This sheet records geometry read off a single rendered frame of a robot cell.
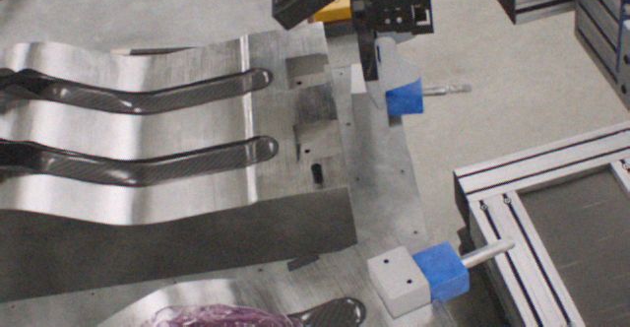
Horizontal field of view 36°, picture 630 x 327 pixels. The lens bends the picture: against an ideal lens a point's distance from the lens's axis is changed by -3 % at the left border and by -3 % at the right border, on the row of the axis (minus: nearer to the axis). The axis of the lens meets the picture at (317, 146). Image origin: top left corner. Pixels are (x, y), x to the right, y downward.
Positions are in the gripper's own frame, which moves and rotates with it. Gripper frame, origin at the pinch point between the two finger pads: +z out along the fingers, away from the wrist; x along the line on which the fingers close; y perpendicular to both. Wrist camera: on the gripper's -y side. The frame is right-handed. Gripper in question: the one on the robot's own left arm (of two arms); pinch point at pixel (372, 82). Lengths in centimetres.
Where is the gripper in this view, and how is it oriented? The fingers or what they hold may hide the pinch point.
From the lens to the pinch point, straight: 108.2
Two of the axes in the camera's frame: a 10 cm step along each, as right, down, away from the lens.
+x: 0.3, -6.9, 7.2
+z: 1.4, 7.2, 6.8
